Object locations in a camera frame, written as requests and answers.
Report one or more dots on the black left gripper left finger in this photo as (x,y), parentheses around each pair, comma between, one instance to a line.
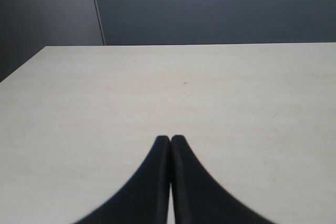
(144,198)

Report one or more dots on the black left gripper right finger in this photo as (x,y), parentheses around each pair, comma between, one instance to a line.
(198,197)

